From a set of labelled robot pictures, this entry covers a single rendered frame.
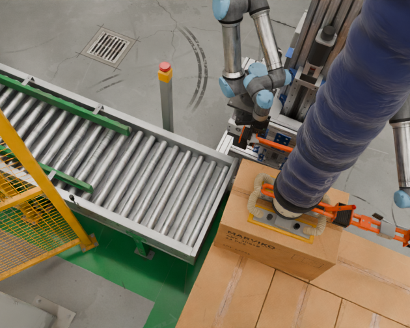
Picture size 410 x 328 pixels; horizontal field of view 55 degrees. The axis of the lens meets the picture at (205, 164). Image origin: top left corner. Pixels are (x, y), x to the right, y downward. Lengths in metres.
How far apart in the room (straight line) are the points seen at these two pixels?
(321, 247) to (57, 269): 1.83
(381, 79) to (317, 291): 1.59
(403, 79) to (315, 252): 1.17
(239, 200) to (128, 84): 1.93
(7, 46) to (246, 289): 3.08
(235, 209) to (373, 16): 1.28
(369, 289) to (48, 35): 3.43
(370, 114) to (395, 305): 1.60
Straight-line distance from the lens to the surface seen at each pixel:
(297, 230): 2.05
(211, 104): 3.53
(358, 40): 1.10
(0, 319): 2.26
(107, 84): 3.70
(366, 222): 2.05
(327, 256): 2.09
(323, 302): 2.46
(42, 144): 2.81
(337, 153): 1.38
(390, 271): 2.65
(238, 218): 2.04
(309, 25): 2.06
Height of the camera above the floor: 2.85
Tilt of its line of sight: 62 degrees down
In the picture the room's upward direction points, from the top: 6 degrees clockwise
